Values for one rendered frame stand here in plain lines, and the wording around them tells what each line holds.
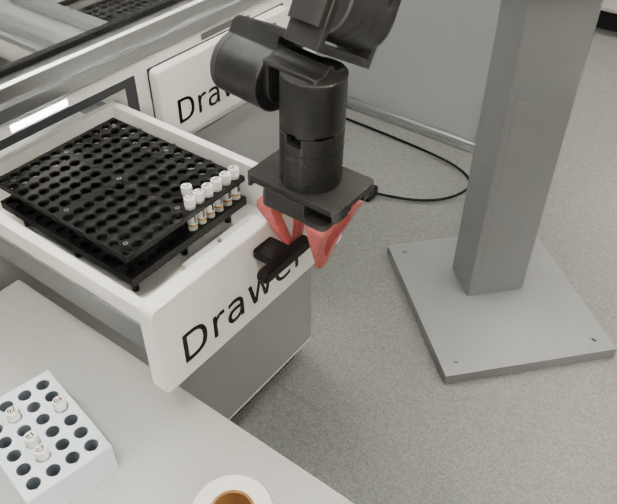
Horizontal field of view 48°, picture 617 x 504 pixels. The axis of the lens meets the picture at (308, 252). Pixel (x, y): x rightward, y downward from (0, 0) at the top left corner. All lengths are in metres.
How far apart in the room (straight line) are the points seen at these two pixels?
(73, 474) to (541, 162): 1.31
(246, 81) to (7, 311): 0.44
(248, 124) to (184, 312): 0.60
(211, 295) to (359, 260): 1.41
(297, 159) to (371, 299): 1.35
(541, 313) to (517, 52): 0.72
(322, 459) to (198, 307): 0.99
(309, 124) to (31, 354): 0.43
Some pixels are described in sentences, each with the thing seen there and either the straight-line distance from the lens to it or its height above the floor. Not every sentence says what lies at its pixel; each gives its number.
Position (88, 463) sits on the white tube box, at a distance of 0.68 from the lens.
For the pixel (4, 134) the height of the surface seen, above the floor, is 0.93.
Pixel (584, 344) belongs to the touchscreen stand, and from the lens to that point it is 1.90.
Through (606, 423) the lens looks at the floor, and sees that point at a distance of 1.79.
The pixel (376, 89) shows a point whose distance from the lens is 2.69.
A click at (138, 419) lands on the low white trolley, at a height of 0.76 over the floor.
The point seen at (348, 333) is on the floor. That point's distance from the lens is 1.84.
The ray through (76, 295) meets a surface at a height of 0.86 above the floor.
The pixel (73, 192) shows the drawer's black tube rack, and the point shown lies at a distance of 0.81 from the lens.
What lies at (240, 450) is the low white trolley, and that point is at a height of 0.76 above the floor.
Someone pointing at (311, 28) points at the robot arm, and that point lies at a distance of 0.56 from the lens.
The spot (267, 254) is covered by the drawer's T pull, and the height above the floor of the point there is 0.91.
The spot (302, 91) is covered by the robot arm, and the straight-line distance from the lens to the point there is 0.57.
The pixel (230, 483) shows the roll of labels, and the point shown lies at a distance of 0.64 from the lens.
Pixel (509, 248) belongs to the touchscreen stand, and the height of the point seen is 0.20.
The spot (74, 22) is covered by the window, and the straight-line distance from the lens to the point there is 0.92.
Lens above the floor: 1.35
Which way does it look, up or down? 41 degrees down
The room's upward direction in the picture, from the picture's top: straight up
